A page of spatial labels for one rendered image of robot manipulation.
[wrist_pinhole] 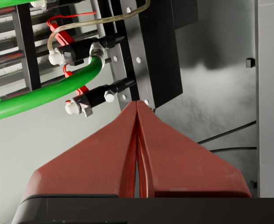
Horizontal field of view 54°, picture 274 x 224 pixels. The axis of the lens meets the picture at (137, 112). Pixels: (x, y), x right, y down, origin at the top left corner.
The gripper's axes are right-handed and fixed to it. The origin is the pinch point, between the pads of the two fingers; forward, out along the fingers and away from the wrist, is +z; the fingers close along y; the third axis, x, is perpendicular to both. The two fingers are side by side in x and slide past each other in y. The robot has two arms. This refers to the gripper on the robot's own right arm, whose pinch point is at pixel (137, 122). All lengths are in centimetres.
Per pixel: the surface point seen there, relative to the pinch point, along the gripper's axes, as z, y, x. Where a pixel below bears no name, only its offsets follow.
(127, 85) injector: 32.0, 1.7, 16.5
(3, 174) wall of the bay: 34, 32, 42
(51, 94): 9.6, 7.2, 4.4
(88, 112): 22.4, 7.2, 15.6
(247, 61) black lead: 33.3, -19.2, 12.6
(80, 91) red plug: 28.0, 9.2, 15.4
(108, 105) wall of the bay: 58, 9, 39
